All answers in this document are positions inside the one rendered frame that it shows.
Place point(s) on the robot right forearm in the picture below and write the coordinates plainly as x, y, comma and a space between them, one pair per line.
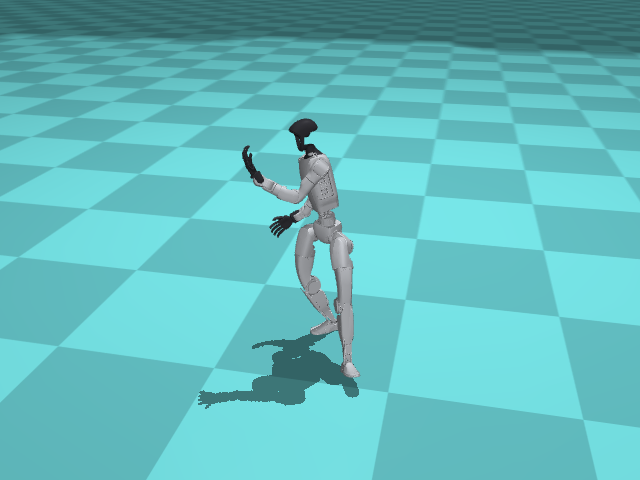
304, 211

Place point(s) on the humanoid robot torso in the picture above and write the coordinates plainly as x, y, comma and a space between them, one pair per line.
323, 198

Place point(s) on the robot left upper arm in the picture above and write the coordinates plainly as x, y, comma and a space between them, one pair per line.
318, 171

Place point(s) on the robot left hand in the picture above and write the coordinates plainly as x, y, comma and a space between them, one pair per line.
250, 167

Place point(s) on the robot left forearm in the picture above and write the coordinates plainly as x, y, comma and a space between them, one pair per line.
278, 190

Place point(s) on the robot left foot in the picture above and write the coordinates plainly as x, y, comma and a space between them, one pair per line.
349, 370

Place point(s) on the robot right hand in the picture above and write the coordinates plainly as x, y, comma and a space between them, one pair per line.
284, 222

